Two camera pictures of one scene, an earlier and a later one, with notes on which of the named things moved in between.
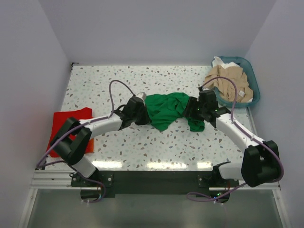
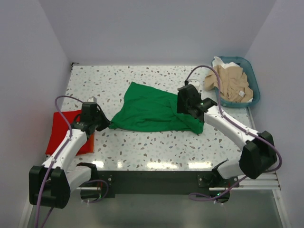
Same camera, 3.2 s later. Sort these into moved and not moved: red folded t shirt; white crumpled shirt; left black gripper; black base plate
Moved: left black gripper
Not moved: red folded t shirt; white crumpled shirt; black base plate
